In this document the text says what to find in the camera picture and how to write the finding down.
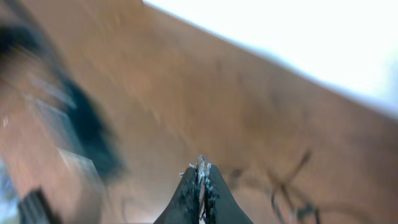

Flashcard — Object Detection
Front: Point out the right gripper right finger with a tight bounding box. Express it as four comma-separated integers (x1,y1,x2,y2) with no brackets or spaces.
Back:
204,165,253,224

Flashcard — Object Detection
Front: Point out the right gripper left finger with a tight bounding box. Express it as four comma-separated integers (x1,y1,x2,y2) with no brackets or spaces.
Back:
154,167,200,224

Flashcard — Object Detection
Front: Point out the black usb cable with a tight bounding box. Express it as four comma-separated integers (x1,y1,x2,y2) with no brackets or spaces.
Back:
229,149,374,224

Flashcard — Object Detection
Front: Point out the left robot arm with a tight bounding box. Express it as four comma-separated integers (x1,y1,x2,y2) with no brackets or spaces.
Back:
1,23,121,191

